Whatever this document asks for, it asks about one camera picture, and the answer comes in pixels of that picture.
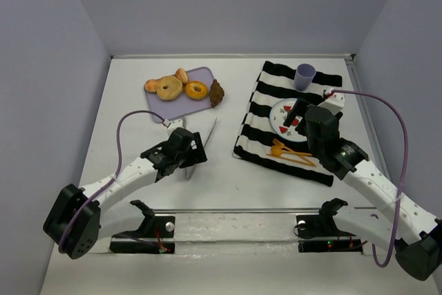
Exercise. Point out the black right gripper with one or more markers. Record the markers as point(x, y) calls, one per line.
point(300, 114)

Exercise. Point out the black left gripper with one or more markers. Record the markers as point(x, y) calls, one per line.
point(195, 150)

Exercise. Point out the brown chocolate croissant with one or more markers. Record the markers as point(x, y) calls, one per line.
point(216, 93)

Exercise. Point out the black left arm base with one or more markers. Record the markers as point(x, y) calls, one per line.
point(154, 234)

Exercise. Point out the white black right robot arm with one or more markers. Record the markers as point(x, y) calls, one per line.
point(415, 237)

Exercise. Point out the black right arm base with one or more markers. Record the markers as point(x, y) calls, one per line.
point(318, 233)

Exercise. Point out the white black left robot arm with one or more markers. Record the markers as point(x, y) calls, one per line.
point(75, 223)

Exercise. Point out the pale round bread bun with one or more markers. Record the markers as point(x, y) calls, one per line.
point(151, 85)

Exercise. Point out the small glazed bread roll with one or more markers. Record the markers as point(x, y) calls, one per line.
point(182, 75)

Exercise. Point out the watermelon pattern plate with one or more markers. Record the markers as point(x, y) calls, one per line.
point(278, 115)

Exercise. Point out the orange plastic fork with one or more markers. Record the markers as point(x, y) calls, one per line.
point(278, 143)

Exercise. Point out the orange plastic spoon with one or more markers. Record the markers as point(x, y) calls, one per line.
point(278, 151)

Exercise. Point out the black white striped cloth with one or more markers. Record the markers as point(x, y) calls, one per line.
point(255, 138)

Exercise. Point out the lavender plastic tray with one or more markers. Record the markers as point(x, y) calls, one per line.
point(183, 105)

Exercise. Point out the lavender plastic cup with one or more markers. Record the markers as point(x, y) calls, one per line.
point(304, 76)

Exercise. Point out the orange glazed donut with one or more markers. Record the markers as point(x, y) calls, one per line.
point(196, 90)

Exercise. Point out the large beige bagel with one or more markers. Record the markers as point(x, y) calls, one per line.
point(169, 88)

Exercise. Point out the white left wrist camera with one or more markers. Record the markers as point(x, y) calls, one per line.
point(172, 125)

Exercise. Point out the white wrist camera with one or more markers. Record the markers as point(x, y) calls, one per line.
point(334, 102)
point(172, 125)

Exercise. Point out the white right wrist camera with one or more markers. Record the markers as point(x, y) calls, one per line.
point(334, 102)

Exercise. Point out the metal table edge rail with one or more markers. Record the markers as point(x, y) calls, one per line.
point(345, 56)

